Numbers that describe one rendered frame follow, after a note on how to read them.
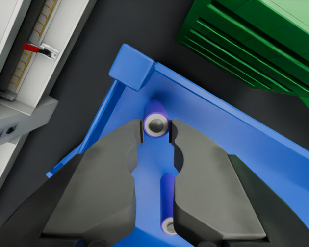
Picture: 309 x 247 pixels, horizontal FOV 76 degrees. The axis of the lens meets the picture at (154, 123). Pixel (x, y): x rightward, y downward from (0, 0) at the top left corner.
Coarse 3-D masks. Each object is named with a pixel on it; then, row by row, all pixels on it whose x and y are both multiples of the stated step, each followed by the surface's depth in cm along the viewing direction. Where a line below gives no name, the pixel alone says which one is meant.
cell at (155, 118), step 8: (152, 104) 16; (160, 104) 16; (144, 112) 15; (152, 112) 13; (160, 112) 13; (144, 120) 13; (152, 120) 13; (160, 120) 13; (168, 120) 13; (144, 128) 13; (152, 128) 13; (160, 128) 13; (168, 128) 13; (152, 136) 13; (160, 136) 13
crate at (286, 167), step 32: (128, 64) 11; (160, 64) 13; (128, 96) 19; (160, 96) 19; (192, 96) 19; (96, 128) 15; (224, 128) 19; (256, 128) 14; (160, 160) 20; (256, 160) 20; (288, 160) 20; (288, 192) 21
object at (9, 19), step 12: (0, 0) 30; (12, 0) 30; (24, 0) 31; (0, 12) 30; (12, 12) 31; (24, 12) 33; (0, 24) 31; (12, 24) 31; (0, 36) 31; (12, 36) 34; (0, 48) 32; (0, 60) 34
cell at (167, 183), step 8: (168, 176) 20; (160, 184) 20; (168, 184) 19; (160, 192) 19; (168, 192) 18; (160, 200) 18; (168, 200) 17; (160, 208) 17; (168, 208) 16; (160, 216) 16; (168, 216) 15; (160, 224) 15; (168, 224) 15; (168, 232) 15
